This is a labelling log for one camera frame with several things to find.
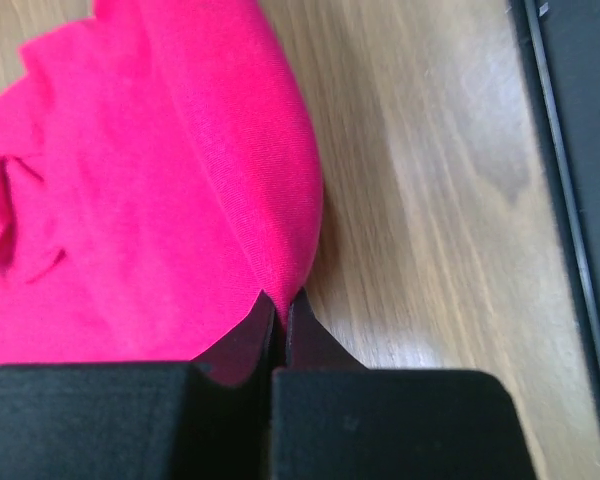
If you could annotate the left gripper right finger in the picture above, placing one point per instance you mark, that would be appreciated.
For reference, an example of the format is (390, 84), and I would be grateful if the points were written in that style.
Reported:
(309, 345)

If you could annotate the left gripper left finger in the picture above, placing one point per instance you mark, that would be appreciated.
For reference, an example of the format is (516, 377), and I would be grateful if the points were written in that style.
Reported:
(243, 354)

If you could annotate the magenta t shirt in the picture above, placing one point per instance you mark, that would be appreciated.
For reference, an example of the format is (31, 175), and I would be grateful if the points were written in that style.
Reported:
(158, 172)

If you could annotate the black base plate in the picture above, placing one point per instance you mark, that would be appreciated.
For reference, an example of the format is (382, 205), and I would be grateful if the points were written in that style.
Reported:
(559, 45)

